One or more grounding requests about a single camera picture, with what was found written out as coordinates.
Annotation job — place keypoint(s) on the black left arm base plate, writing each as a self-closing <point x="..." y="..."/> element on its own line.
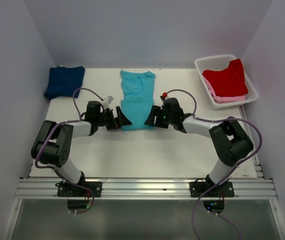
<point x="67" y="190"/>

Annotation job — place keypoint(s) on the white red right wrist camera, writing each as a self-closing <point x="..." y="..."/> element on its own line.
<point x="164" y="96"/>

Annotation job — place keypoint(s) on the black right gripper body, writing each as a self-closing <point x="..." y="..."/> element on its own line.
<point x="163" y="120"/>

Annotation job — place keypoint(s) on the turquoise t shirt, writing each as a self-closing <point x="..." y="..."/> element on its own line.
<point x="138" y="98"/>

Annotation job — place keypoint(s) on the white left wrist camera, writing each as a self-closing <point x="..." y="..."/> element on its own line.
<point x="106" y="102"/>

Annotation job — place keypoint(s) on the folded navy blue t shirt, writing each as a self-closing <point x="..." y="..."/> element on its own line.
<point x="63" y="81"/>

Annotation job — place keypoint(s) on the aluminium mounting rail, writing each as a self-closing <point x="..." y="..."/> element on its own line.
<point x="146" y="164"/>

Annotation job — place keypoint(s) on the pink t shirt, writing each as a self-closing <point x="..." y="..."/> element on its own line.
<point x="223" y="99"/>

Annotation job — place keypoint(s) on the red t shirt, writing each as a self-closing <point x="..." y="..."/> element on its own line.
<point x="229" y="82"/>

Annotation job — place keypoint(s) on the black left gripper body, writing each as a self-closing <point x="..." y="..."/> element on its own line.
<point x="106" y="119"/>

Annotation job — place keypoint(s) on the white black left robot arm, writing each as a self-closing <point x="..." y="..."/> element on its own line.
<point x="52" y="146"/>

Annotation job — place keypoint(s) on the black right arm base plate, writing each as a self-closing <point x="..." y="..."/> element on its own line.
<point x="205" y="188"/>

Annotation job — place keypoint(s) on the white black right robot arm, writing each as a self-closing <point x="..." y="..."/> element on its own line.
<point x="231" y="142"/>

